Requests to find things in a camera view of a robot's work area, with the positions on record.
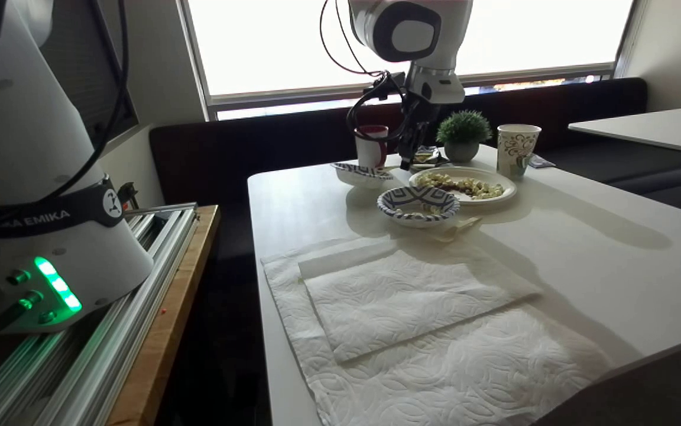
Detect black bench seat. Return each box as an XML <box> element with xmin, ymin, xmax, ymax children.
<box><xmin>149</xmin><ymin>76</ymin><xmax>651</xmax><ymax>209</ymax></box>

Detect white round plate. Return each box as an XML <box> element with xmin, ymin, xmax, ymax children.
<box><xmin>407</xmin><ymin>165</ymin><xmax>520</xmax><ymax>209</ymax></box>

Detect blue patterned empty bowl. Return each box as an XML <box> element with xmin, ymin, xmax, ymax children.
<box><xmin>331</xmin><ymin>158</ymin><xmax>397</xmax><ymax>192</ymax></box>

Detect black wrist cable bundle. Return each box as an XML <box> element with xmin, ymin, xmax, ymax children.
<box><xmin>316</xmin><ymin>0</ymin><xmax>417</xmax><ymax>162</ymax></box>

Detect bright window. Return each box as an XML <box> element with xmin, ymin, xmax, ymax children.
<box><xmin>178</xmin><ymin>0</ymin><xmax>639</xmax><ymax>125</ymax></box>

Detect patterned paper cup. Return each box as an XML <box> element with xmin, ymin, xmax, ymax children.
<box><xmin>494</xmin><ymin>124</ymin><xmax>543</xmax><ymax>179</ymax></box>

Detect black and white food pile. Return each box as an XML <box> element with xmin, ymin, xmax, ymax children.
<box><xmin>417</xmin><ymin>171</ymin><xmax>509</xmax><ymax>202</ymax></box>

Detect red mug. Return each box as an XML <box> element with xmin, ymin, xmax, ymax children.
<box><xmin>353</xmin><ymin>124</ymin><xmax>392</xmax><ymax>171</ymax></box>

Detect white side table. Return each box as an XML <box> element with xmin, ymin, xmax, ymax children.
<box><xmin>565</xmin><ymin>104</ymin><xmax>681</xmax><ymax>220</ymax></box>

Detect blue patterned bowl white filling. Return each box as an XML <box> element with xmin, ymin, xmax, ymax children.
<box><xmin>376</xmin><ymin>183</ymin><xmax>463</xmax><ymax>231</ymax></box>

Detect aluminium profile frame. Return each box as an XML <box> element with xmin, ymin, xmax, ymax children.
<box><xmin>0</xmin><ymin>199</ymin><xmax>198</xmax><ymax>426</ymax></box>

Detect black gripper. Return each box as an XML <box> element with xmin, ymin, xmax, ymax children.
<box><xmin>397</xmin><ymin>94</ymin><xmax>446</xmax><ymax>172</ymax></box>

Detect large white paper towel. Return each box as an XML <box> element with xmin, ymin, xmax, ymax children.
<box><xmin>263</xmin><ymin>235</ymin><xmax>613</xmax><ymax>426</ymax></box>

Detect wooden base board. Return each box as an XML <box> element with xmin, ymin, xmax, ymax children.
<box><xmin>107</xmin><ymin>202</ymin><xmax>223</xmax><ymax>426</ymax></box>

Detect green potted plant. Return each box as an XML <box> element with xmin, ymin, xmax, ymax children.
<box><xmin>436</xmin><ymin>108</ymin><xmax>494</xmax><ymax>165</ymax></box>

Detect folded white paper towel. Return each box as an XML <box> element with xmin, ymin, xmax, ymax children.
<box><xmin>295</xmin><ymin>235</ymin><xmax>548</xmax><ymax>367</ymax></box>

